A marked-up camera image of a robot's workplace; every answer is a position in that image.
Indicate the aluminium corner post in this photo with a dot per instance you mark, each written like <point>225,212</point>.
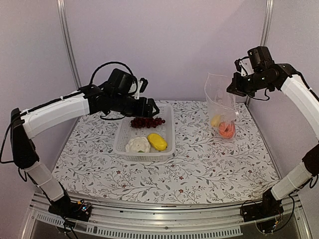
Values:
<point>67,41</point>
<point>267,22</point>

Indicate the yellow toy mango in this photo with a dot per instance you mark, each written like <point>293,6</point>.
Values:
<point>157,142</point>

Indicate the aluminium front rail frame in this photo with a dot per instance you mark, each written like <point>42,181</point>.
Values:
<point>117,219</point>

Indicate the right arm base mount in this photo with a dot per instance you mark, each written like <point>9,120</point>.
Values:
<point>268,207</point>

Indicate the left aluminium corner post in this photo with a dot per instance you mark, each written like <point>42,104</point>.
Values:
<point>67,41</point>

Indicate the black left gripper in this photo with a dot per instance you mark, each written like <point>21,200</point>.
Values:
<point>141,112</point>

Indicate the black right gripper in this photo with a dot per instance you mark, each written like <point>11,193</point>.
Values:
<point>235,86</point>

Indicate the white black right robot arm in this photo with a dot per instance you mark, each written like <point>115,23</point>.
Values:
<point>291,83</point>

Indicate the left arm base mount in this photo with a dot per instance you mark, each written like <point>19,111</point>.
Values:
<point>65,208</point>

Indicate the orange toy pumpkin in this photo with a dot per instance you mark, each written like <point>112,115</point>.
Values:
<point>227,130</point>

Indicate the dark red grape bunch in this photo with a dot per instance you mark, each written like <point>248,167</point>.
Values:
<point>147,122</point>

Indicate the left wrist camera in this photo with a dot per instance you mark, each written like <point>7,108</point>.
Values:
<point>121,83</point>

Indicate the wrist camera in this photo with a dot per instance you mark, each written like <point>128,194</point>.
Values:
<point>121,83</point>
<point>257,60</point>

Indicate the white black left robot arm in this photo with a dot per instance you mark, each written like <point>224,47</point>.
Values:
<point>27,124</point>

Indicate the white perforated plastic basket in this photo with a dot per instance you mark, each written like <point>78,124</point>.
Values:
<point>166,130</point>

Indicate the right aluminium corner post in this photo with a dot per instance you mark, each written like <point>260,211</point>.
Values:
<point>267,22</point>

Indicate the white toy cauliflower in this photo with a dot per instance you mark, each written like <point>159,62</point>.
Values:
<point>138,144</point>

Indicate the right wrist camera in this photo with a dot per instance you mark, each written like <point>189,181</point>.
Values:
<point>257,60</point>

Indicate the clear zip top bag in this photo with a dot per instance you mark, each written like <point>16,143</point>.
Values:
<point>220,102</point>

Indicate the floral patterned table mat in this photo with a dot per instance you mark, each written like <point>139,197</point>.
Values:
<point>204,168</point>

